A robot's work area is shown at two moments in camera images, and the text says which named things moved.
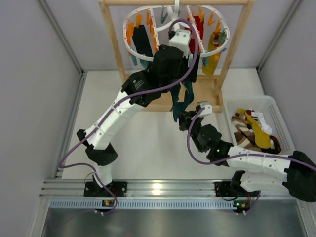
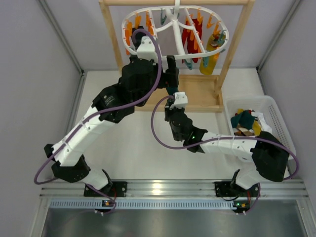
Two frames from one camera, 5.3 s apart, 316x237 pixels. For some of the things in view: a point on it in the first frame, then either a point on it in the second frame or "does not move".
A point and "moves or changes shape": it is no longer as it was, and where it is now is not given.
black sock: x=141 y=41 does not move
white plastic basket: x=266 y=105 does not move
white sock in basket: x=264 y=127 does not move
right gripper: x=187 y=118 to x=168 y=108
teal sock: x=177 y=106 moves or changes shape
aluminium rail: x=150 y=188 does not move
